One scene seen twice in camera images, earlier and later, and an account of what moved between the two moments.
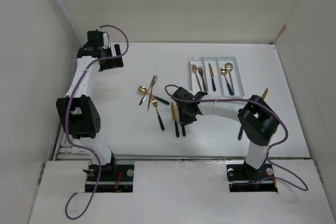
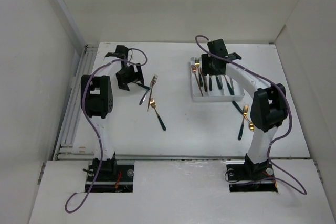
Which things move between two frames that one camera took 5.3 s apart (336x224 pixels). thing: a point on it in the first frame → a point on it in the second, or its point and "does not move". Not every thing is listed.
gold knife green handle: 175,118 → 218,83
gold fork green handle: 184,130 → 197,63
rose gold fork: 201,72 does not move
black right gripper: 185,120 → 206,70
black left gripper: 113,63 → 136,77
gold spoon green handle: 223,71 does not move
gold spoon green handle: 142,89 → 143,86
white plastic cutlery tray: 217,76 does not move
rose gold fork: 195,68 does not move
